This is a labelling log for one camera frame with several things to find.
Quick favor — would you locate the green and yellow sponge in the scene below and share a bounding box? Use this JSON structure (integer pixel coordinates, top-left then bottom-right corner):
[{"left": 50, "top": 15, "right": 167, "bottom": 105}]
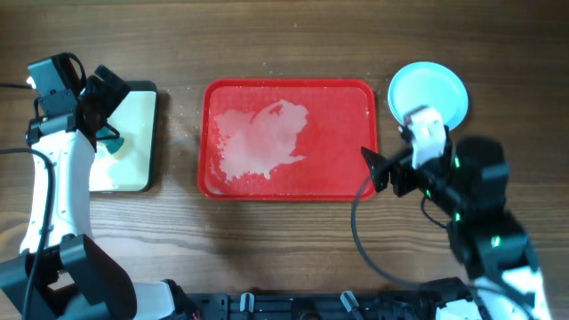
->
[{"left": 96, "top": 124, "right": 124, "bottom": 155}]

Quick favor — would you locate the light blue plate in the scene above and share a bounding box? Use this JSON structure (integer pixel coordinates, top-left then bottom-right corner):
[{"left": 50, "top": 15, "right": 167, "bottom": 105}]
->
[{"left": 387, "top": 61, "right": 469, "bottom": 131}]

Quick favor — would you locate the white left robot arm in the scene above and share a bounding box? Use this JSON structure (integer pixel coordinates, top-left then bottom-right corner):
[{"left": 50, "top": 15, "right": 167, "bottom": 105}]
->
[{"left": 1, "top": 59, "right": 201, "bottom": 319}]

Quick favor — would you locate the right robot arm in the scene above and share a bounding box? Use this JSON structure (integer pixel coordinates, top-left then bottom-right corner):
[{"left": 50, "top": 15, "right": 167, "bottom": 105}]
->
[{"left": 361, "top": 137, "right": 551, "bottom": 319}]

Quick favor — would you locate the black water tray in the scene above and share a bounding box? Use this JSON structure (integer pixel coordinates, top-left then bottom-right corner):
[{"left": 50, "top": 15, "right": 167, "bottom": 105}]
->
[{"left": 90, "top": 80, "right": 159, "bottom": 193}]

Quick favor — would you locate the red plastic tray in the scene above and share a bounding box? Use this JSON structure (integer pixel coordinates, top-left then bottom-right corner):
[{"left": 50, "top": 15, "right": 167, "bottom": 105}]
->
[{"left": 197, "top": 78, "right": 378, "bottom": 201}]

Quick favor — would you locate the black left camera cable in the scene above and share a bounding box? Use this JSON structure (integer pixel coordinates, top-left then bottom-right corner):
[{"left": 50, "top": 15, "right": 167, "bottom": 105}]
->
[{"left": 0, "top": 82, "right": 57, "bottom": 320}]

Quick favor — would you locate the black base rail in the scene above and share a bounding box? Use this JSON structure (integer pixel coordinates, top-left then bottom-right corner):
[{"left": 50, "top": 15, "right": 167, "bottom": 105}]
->
[{"left": 105, "top": 291, "right": 445, "bottom": 320}]

